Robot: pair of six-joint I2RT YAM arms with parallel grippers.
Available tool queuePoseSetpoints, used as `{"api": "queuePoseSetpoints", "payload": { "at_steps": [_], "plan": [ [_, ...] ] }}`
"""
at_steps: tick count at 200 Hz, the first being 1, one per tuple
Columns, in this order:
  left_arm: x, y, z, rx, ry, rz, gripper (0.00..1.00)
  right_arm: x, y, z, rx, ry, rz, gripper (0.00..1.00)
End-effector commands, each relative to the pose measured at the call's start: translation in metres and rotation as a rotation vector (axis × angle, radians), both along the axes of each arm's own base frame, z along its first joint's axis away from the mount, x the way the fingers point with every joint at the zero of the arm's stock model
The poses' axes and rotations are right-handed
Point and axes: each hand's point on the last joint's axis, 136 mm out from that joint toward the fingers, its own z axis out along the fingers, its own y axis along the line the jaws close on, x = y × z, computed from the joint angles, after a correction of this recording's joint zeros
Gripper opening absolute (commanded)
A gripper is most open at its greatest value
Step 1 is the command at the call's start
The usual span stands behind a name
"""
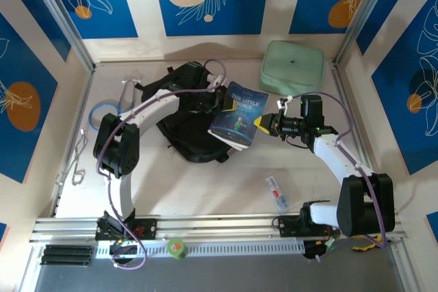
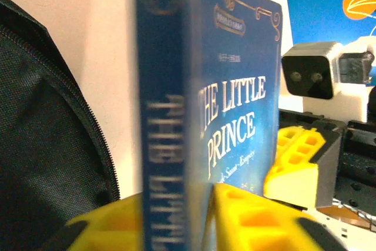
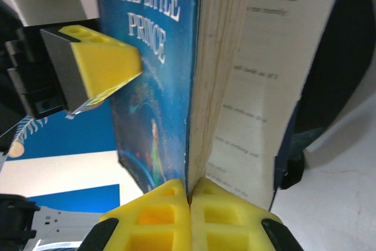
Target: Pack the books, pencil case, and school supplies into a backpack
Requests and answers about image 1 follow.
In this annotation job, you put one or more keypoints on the Little Prince book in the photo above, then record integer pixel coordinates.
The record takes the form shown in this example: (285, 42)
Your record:
(239, 121)

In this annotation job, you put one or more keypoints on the black backpack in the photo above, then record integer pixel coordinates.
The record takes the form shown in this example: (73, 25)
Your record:
(184, 134)

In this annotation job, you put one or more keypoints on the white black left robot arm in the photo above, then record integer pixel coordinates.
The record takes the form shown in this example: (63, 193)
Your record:
(154, 110)

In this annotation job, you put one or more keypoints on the clear plastic stationery pack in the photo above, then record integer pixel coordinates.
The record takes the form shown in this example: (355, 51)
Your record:
(278, 194)

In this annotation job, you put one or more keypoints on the mint green zip pouch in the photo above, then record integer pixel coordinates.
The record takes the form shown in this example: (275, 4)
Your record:
(291, 66)

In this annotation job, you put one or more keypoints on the metal tongs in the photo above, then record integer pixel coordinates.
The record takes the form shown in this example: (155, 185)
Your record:
(79, 148)

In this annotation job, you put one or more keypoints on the green tape roll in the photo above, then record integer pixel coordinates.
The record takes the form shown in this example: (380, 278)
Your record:
(176, 247)

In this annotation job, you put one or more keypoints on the black ribbed block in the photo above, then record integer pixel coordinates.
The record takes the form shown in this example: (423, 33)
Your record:
(66, 254)

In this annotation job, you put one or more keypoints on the aluminium table side rail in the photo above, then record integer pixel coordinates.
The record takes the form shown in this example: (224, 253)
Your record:
(346, 100)
(85, 95)

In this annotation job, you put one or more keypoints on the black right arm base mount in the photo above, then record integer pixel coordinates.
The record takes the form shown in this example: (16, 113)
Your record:
(287, 225)

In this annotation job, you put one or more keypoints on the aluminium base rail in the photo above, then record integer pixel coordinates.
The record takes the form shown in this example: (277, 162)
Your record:
(212, 223)

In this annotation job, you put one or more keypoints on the aluminium frame post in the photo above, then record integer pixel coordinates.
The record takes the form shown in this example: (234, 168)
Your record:
(65, 22)
(362, 15)

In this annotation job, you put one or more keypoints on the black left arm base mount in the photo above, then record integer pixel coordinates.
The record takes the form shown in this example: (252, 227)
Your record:
(147, 227)

